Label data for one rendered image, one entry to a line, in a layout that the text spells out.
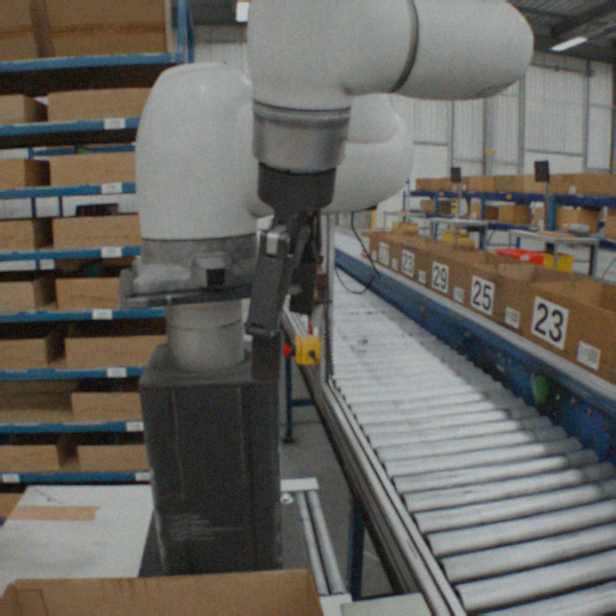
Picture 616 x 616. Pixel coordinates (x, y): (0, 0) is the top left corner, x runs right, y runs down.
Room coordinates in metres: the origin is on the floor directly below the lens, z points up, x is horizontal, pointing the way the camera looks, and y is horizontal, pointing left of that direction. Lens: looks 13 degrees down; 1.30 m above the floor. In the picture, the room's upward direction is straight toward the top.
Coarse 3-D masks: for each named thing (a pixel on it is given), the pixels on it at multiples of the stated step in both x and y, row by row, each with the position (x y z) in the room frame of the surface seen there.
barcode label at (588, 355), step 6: (582, 342) 1.15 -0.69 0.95; (582, 348) 1.15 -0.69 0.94; (588, 348) 1.13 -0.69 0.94; (594, 348) 1.10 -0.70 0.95; (582, 354) 1.14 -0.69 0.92; (588, 354) 1.12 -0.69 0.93; (594, 354) 1.10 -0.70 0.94; (582, 360) 1.14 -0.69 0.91; (588, 360) 1.12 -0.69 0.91; (594, 360) 1.10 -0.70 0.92; (594, 366) 1.09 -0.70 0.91
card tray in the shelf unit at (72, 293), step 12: (72, 276) 1.74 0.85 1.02; (108, 276) 1.88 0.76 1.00; (60, 288) 1.58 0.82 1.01; (72, 288) 1.58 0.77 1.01; (84, 288) 1.58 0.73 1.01; (96, 288) 1.59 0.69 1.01; (108, 288) 1.59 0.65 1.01; (60, 300) 1.58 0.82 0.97; (72, 300) 1.58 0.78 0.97; (84, 300) 1.59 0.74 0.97; (96, 300) 1.59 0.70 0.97; (108, 300) 1.59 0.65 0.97
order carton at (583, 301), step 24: (528, 288) 1.42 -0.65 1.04; (552, 288) 1.44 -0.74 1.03; (576, 288) 1.46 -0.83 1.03; (600, 288) 1.47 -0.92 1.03; (528, 312) 1.41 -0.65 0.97; (576, 312) 1.19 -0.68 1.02; (600, 312) 1.10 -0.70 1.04; (528, 336) 1.40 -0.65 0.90; (576, 336) 1.18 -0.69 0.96; (600, 336) 1.09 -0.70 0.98; (576, 360) 1.17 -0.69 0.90; (600, 360) 1.08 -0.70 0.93
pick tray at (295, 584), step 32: (160, 576) 0.49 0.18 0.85; (192, 576) 0.50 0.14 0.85; (224, 576) 0.50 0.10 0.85; (256, 576) 0.51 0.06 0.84; (288, 576) 0.51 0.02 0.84; (0, 608) 0.42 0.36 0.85; (32, 608) 0.46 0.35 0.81; (64, 608) 0.47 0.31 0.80; (96, 608) 0.47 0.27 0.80; (128, 608) 0.48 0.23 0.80; (160, 608) 0.49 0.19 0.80; (192, 608) 0.49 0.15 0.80; (224, 608) 0.50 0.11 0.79; (256, 608) 0.51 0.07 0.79; (288, 608) 0.51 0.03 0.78; (320, 608) 0.45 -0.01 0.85
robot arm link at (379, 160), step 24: (360, 96) 0.69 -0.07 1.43; (384, 96) 0.72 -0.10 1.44; (360, 120) 0.69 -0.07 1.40; (384, 120) 0.71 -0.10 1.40; (360, 144) 0.69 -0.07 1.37; (384, 144) 0.71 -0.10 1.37; (408, 144) 0.74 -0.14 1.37; (360, 168) 0.69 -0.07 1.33; (384, 168) 0.71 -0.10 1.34; (408, 168) 0.75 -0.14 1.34; (336, 192) 0.69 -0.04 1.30; (360, 192) 0.71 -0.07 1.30; (384, 192) 0.74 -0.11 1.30
